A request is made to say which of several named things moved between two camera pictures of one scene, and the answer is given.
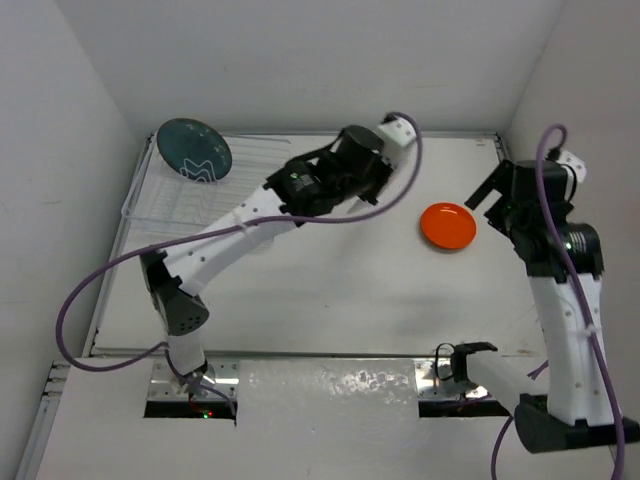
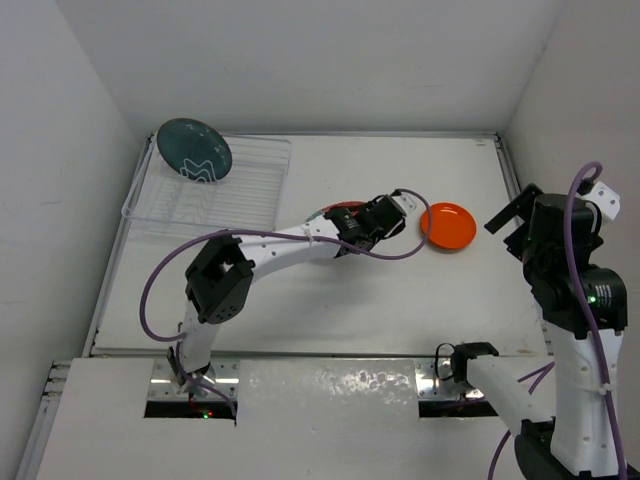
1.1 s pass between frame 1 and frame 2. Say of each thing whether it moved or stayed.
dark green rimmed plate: stayed
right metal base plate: stayed
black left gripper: moved
